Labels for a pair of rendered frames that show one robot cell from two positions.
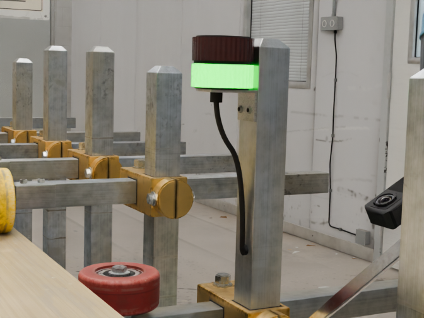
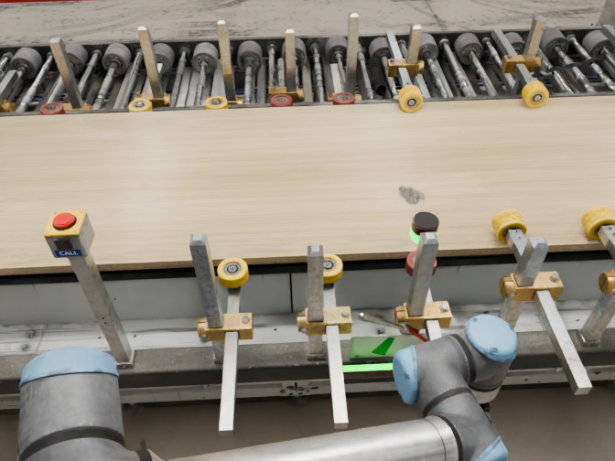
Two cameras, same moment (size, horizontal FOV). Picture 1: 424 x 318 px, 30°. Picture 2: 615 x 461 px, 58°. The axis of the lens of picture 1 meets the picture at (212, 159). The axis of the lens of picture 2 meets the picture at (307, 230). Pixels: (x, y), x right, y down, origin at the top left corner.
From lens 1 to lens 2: 1.56 m
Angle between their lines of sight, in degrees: 103
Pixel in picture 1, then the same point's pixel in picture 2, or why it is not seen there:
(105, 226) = (602, 306)
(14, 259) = (454, 239)
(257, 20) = not seen: outside the picture
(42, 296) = (401, 239)
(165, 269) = (503, 311)
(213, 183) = (544, 314)
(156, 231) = not seen: hidden behind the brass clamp
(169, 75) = (531, 243)
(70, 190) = (516, 251)
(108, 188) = not seen: hidden behind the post
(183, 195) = (503, 289)
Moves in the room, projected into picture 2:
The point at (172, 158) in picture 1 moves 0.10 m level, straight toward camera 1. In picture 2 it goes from (519, 276) to (476, 264)
